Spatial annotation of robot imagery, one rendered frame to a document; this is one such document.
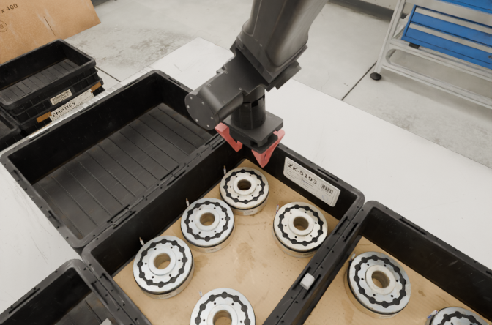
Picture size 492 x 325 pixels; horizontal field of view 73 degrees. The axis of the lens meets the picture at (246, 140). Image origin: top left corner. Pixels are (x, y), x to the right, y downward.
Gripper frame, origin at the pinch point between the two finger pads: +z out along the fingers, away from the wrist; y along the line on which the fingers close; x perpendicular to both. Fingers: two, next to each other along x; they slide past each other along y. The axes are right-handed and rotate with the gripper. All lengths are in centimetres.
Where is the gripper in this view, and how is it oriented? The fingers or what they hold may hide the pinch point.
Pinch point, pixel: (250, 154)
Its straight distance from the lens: 61.8
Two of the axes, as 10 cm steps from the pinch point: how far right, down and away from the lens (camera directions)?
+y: 7.5, 4.4, -4.9
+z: 0.6, 7.0, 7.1
